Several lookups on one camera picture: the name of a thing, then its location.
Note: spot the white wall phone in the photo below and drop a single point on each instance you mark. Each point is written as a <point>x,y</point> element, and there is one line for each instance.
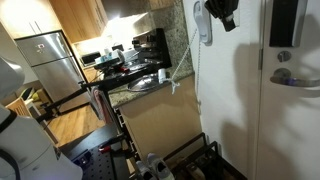
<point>203,20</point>

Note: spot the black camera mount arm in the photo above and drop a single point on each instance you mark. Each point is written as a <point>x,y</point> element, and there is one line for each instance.
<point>66,98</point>

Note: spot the granite countertop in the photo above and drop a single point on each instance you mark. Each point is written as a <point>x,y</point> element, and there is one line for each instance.
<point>123,95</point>

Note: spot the pink towel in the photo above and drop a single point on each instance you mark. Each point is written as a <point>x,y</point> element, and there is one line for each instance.
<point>101,106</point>

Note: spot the wooden upper cabinet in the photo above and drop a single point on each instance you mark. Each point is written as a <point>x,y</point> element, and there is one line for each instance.
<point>80,20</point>

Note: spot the black digital door lock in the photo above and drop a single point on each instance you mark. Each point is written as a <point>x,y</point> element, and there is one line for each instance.
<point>283,23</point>

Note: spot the black stereo camera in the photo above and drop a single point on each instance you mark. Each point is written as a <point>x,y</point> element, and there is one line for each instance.
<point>106,64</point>

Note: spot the black toaster oven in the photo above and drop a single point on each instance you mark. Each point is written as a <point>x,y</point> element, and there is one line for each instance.
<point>90,58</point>

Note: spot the blue grey sneaker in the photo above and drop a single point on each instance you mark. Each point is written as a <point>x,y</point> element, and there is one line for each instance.
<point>143,170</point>
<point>160,166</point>

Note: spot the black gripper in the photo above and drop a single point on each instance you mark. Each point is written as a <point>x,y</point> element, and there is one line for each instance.
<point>221,7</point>

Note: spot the silver deadbolt thumb turn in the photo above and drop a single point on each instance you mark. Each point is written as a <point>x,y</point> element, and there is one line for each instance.
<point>284,56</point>

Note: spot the pale upper cabinet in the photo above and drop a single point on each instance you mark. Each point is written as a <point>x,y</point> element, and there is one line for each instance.
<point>23,16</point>

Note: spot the black perforated table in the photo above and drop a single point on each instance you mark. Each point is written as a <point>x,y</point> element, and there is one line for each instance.
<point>96,163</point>

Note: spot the black coffee machine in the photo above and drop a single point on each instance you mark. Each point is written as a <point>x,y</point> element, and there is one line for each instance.
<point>156,46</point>

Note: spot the beige base cabinet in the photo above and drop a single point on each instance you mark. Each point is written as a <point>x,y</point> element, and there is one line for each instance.
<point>160,123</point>

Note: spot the stainless steel fridge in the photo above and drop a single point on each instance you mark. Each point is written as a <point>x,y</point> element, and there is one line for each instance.
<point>50,63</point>

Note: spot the small white bottle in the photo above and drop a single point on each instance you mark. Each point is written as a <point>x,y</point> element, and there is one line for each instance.
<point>162,76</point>

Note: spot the brown shoe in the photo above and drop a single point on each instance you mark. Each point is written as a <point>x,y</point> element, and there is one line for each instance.
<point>195,171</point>

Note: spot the silver door strike plate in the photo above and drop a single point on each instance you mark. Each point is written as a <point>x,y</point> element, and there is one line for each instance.
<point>261,59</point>

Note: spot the white door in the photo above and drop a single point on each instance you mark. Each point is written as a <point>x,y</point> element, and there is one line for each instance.
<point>290,133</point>

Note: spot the black shoe rack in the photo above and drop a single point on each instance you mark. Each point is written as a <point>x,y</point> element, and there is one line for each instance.
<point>206,156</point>

